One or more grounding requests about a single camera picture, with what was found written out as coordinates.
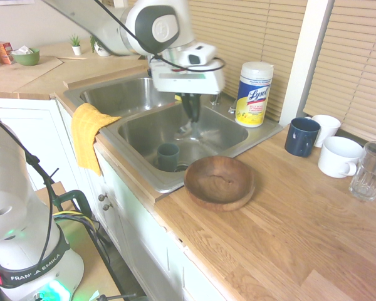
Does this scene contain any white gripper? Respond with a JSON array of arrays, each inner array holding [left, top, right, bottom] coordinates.
[[150, 59, 226, 123]]

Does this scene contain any stainless steel double sink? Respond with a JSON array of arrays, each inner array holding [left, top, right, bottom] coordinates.
[[62, 75, 285, 194]]

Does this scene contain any dark green cup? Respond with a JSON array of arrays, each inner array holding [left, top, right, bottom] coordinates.
[[157, 142, 180, 172]]

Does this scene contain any Lysol wipes canister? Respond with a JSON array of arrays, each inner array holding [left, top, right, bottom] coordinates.
[[234, 61, 274, 128]]

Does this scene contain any brown wooden bowl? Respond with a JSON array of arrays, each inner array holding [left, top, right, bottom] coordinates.
[[184, 156, 256, 213]]

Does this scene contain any beige window blind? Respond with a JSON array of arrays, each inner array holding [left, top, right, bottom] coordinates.
[[187, 0, 310, 122], [302, 0, 376, 144]]

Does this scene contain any leafy plant in white pot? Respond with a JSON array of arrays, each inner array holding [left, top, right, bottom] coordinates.
[[90, 36, 112, 58]]

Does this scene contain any yellow dish cloth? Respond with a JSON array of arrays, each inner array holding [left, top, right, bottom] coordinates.
[[71, 103, 122, 177]]

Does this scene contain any dark blue ceramic mug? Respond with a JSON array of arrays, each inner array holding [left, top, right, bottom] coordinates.
[[284, 117, 321, 157]]

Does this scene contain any small plant in white pot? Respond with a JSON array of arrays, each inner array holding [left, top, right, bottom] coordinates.
[[68, 33, 83, 56]]

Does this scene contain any pale kitchen cabinet front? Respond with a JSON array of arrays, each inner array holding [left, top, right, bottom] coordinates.
[[0, 97, 229, 301]]

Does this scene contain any tall white ceramic mug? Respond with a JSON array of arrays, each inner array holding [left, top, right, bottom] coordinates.
[[311, 114, 342, 148]]

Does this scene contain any wide white ceramic mug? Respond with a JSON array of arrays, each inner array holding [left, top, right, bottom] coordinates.
[[318, 135, 364, 179]]

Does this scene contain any green bowl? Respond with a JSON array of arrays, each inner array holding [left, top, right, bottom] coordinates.
[[11, 48, 41, 66]]

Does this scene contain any clear drinking glass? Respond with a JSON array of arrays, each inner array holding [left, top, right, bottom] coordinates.
[[348, 140, 376, 202]]

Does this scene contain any orange cardboard box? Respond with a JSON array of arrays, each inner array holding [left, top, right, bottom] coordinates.
[[0, 41, 16, 65]]

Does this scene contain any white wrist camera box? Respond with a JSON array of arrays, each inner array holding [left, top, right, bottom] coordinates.
[[178, 43, 217, 67]]

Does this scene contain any black cable bundle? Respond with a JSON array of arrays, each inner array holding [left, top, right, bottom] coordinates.
[[0, 106, 138, 301]]

